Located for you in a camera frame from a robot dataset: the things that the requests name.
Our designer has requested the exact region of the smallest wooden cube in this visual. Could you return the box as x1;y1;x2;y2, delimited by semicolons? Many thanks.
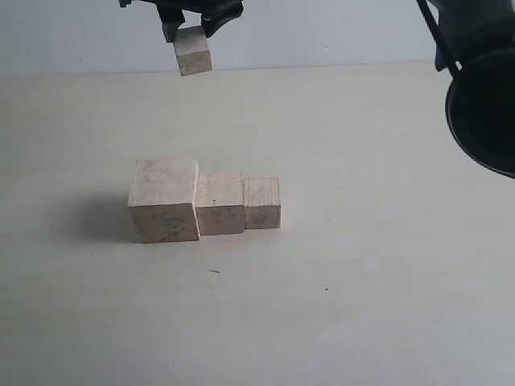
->
173;26;212;76

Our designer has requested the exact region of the third largest wooden cube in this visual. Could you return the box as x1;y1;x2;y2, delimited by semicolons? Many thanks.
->
243;178;282;229

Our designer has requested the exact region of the second largest wooden cube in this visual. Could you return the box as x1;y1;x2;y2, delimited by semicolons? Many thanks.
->
196;171;245;236

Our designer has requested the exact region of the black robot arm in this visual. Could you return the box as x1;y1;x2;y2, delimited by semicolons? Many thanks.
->
417;1;514;178

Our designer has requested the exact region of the black cable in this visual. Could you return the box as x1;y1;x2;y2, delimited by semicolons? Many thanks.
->
416;0;464;80

